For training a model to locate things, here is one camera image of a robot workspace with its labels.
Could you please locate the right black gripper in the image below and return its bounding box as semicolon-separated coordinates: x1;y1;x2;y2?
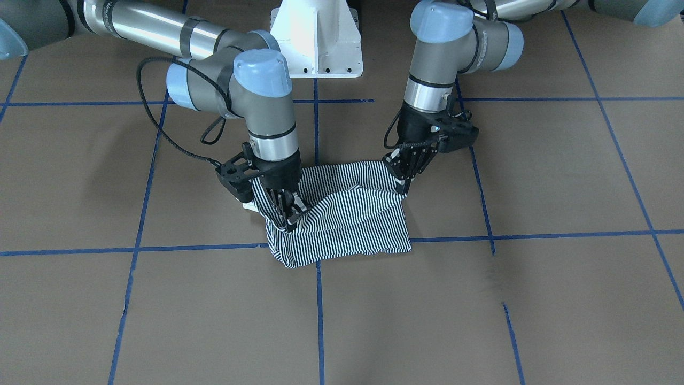
253;151;310;232

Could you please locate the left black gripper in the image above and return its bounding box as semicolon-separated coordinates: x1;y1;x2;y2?
383;103;455;194

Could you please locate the navy white striped polo shirt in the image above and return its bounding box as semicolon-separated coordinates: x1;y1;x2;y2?
247;160;412;268

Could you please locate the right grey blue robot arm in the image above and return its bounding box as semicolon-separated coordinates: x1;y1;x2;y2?
1;1;308;231

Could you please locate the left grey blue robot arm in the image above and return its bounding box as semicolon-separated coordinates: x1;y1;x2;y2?
383;1;682;194

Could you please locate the brown paper table cover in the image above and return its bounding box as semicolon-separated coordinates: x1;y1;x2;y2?
1;9;683;384

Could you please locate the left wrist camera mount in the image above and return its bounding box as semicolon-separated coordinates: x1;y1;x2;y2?
433;110;479;153

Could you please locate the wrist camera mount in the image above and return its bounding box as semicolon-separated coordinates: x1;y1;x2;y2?
433;110;479;153
215;152;254;204

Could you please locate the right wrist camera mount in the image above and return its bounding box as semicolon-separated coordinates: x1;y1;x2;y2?
215;152;254;204

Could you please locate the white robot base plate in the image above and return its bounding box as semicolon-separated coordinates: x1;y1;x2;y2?
270;1;364;80

